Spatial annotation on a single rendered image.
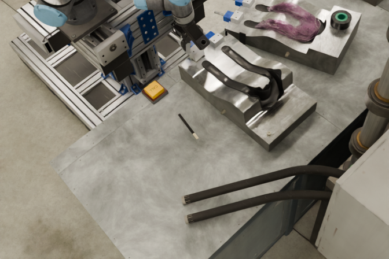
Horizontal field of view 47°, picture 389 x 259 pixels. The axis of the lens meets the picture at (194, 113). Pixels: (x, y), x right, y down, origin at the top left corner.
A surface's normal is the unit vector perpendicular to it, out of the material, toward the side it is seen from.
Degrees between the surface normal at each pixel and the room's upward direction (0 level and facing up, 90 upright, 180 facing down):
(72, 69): 0
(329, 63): 90
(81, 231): 0
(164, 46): 0
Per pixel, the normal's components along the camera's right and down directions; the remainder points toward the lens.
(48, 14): -0.20, 0.88
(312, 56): -0.51, 0.75
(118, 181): -0.11, -0.55
